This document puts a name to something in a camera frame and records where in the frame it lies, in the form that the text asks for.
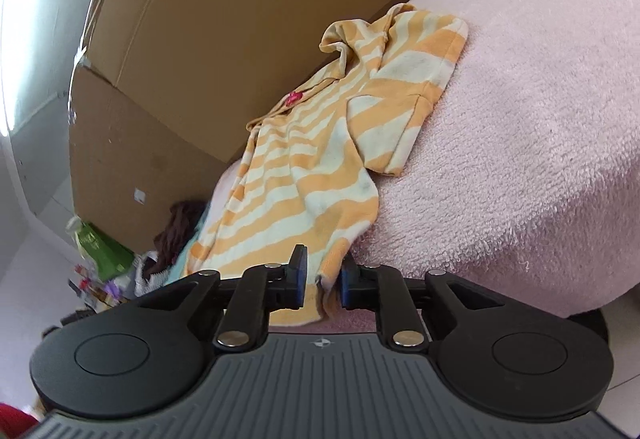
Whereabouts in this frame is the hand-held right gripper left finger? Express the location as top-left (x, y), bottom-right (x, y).
top-left (130, 244), bottom-right (308, 353)

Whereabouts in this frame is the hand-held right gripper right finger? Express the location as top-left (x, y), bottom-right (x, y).
top-left (337, 253), bottom-right (506, 351)

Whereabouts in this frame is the orange and white striped shirt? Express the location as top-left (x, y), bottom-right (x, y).
top-left (182, 4), bottom-right (471, 327)

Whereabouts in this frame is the dark brown garment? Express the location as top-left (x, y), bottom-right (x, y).
top-left (152, 200), bottom-right (210, 277)

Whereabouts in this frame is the black and white striped cloth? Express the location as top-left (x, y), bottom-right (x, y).
top-left (132, 251), bottom-right (171, 297)

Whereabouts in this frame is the green bag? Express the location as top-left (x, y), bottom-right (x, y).
top-left (67, 216), bottom-right (136, 282)

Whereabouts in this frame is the large cardboard box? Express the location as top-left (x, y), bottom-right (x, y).
top-left (67, 66), bottom-right (236, 255)
top-left (87, 0), bottom-right (453, 164)

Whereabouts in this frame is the pink fleece blanket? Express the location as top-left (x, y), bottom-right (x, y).
top-left (206, 0), bottom-right (640, 335)

